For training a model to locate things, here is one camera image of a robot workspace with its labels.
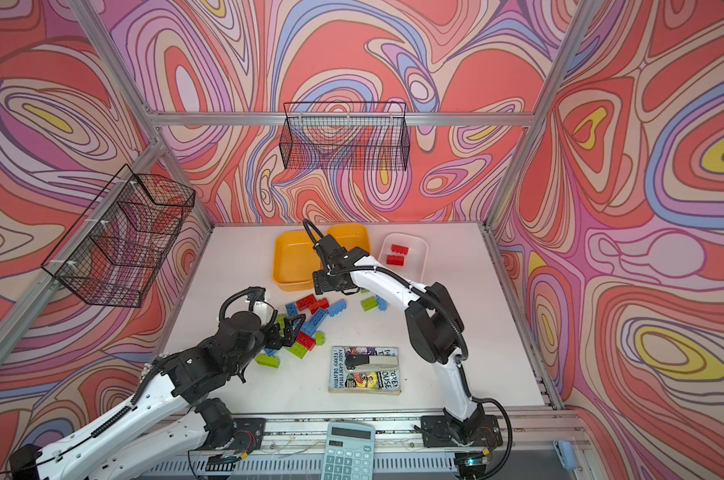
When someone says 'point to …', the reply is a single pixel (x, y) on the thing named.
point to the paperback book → (365, 370)
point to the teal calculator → (349, 452)
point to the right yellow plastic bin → (351, 235)
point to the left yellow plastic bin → (294, 260)
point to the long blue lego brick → (337, 307)
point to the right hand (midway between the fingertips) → (332, 291)
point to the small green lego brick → (319, 339)
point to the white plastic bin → (415, 263)
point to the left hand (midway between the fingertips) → (288, 315)
